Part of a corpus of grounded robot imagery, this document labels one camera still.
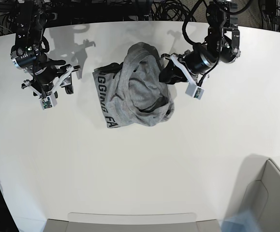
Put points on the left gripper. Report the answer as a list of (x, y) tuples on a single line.
[(198, 61)]

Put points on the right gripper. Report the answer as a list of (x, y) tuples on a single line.
[(45, 73)]

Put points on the grey T-shirt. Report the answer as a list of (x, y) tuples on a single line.
[(130, 92)]

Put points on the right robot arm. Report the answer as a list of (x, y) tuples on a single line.
[(29, 53)]

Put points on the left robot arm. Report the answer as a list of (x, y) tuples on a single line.
[(220, 44)]

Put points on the grey bin right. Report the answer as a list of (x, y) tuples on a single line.
[(260, 209)]

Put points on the blue translucent object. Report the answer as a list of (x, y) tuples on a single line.
[(239, 221)]

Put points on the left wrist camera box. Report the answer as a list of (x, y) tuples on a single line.
[(194, 91)]

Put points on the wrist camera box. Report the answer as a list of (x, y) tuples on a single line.
[(48, 102), (194, 91)]

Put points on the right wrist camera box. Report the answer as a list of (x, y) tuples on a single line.
[(48, 102)]

